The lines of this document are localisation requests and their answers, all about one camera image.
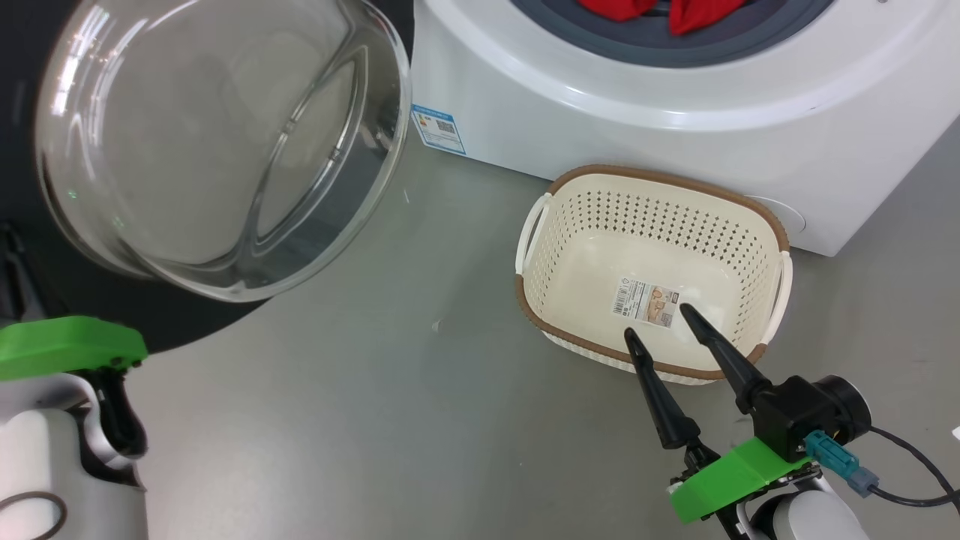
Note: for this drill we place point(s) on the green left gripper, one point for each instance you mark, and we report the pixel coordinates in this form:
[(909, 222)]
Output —
[(67, 346)]

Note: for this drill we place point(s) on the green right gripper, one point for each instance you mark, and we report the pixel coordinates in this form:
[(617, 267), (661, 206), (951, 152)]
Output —
[(739, 472)]

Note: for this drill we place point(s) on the black round glass washer door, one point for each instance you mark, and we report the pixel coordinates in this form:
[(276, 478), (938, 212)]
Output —
[(22, 112)]

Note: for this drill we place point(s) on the red and white garment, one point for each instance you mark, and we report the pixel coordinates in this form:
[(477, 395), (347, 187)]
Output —
[(694, 15)]

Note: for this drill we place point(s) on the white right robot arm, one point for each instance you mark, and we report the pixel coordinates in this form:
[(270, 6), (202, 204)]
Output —
[(810, 517)]

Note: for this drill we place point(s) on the cream perforated basket brown rim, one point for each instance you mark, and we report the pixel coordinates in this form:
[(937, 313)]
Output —
[(592, 255)]

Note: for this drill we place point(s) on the white front-load washing machine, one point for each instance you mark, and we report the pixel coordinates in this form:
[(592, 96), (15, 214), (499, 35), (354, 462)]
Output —
[(675, 135)]

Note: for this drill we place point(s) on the grey rubber door seal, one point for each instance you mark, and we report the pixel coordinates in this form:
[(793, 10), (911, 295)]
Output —
[(570, 30)]

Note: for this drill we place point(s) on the barcode product sticker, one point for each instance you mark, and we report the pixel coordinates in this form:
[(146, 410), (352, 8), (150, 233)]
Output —
[(645, 301)]

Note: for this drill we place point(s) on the round white filter cover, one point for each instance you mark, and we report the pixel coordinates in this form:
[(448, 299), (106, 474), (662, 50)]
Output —
[(787, 217)]

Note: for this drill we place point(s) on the blue energy label sticker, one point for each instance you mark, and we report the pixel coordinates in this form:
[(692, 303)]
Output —
[(439, 129)]

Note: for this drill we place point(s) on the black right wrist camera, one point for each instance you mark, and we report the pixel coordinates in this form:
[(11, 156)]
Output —
[(802, 412)]

